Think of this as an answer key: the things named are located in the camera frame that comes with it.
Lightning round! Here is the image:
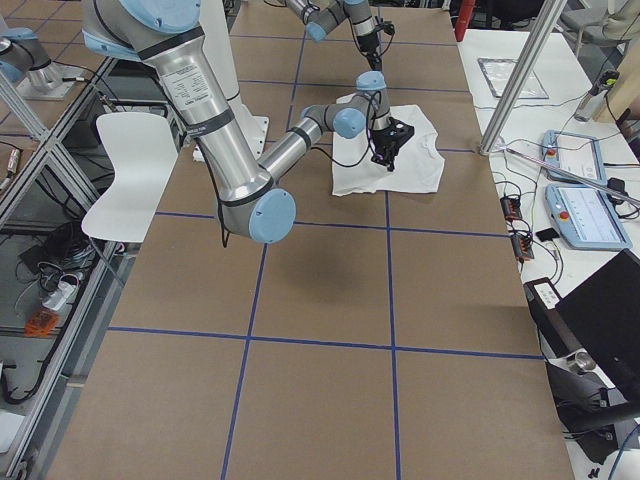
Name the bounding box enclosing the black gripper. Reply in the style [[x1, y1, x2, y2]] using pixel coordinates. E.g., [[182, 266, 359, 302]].
[[371, 125, 400, 172], [357, 30, 383, 72]]

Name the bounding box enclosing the white long sleeve t-shirt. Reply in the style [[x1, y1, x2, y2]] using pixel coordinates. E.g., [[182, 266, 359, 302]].
[[330, 103, 446, 197]]

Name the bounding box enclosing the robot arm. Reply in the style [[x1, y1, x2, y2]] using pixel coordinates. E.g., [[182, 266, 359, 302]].
[[82, 1, 414, 244], [279, 0, 384, 71]]

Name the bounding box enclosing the red object at corner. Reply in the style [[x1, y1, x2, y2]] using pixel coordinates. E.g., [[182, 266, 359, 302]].
[[454, 0, 476, 42]]

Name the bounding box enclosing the plastic sleeve document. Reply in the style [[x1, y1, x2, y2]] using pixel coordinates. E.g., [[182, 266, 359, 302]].
[[476, 56, 549, 101]]

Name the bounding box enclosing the blue teach pendant far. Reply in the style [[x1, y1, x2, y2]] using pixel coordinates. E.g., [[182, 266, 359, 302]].
[[541, 130, 606, 185]]

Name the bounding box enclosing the blue teach pendant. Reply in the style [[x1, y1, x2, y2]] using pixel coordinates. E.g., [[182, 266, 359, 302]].
[[545, 184, 633, 251], [541, 130, 606, 185]]

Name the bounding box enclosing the blue teach pendant near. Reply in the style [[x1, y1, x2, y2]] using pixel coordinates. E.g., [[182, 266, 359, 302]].
[[545, 184, 633, 251]]

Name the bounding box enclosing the long metal pointer stick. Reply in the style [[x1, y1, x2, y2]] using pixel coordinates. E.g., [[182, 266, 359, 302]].
[[498, 146, 640, 207]]

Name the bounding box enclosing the white plastic chair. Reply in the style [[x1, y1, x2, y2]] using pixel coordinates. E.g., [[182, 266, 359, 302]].
[[81, 112, 178, 243]]

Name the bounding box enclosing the black laptop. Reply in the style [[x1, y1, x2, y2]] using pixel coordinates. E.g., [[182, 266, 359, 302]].
[[524, 249, 639, 401]]

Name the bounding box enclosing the white power strip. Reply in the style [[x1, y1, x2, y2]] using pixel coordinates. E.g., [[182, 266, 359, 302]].
[[42, 277, 79, 312]]

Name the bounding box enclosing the orange device on floor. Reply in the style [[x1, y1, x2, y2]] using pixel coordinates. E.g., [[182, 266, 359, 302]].
[[24, 308, 60, 338]]

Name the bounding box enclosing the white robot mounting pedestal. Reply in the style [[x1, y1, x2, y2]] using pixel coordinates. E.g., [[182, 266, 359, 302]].
[[199, 0, 269, 158]]

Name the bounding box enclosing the aluminium frame post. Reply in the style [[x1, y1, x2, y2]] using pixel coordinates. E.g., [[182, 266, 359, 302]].
[[478, 0, 567, 156]]

